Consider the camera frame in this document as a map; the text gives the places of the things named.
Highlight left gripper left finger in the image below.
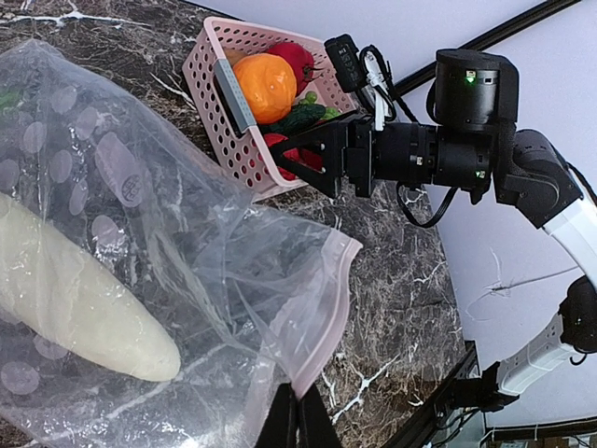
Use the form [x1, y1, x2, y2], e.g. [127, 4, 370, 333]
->
[255, 384, 299, 448]

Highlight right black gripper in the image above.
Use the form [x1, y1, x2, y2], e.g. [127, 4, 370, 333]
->
[270, 116, 373, 198]

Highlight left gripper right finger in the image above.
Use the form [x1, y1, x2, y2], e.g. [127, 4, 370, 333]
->
[298, 385, 342, 448]

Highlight clear zip top bag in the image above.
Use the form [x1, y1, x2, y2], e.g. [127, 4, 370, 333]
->
[1, 40, 361, 447]

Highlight white toy radish with leaves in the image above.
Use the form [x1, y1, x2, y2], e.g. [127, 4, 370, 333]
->
[0, 88, 182, 383]

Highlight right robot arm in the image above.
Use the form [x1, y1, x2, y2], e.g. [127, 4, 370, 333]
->
[270, 44, 596, 411]

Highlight red toy fruit front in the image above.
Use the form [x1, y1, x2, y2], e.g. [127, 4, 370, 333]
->
[263, 133, 323, 181]

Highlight green toy cucumber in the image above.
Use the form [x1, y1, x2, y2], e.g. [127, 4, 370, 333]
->
[258, 104, 326, 136]

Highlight green toy grapes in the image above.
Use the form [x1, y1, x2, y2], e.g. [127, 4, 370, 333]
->
[298, 91, 340, 121]

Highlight orange toy fruit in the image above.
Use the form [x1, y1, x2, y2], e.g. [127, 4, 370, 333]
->
[233, 53, 297, 124]

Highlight red toy tomato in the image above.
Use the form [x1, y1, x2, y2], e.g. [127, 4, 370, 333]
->
[266, 42, 321, 95]

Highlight pink perforated plastic basket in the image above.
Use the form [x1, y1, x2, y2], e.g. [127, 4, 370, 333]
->
[183, 16, 358, 201]

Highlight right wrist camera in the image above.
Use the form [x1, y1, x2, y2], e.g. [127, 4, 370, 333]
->
[324, 34, 397, 132]

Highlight right black frame post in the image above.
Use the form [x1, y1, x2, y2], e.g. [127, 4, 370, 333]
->
[394, 0, 581, 96]

